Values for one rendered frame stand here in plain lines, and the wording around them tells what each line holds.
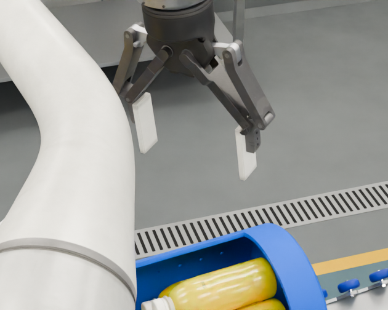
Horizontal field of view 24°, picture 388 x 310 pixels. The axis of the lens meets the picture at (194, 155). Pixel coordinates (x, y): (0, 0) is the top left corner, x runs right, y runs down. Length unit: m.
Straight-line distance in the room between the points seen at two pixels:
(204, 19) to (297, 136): 3.10
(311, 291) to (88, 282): 1.00
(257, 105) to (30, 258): 0.49
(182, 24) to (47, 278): 0.47
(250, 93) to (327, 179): 2.82
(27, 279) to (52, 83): 0.19
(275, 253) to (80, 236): 0.99
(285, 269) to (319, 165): 2.37
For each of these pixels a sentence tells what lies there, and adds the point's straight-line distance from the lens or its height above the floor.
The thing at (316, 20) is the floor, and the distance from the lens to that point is 5.01.
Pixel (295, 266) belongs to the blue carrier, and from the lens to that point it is 1.49.
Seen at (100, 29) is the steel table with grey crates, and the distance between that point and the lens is 4.26.
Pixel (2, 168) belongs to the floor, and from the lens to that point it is 3.87.
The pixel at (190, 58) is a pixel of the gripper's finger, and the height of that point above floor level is 1.76.
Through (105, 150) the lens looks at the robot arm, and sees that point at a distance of 0.59.
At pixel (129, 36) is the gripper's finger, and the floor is 1.76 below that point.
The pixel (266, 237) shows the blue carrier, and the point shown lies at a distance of 1.53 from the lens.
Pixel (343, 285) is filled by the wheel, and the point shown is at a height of 0.98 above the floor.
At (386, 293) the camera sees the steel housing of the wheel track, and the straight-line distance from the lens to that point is 1.91.
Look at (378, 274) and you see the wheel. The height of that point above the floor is 0.98.
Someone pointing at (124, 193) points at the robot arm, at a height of 1.87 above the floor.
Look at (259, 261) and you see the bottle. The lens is 1.53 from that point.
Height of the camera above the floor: 2.22
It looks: 35 degrees down
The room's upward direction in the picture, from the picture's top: straight up
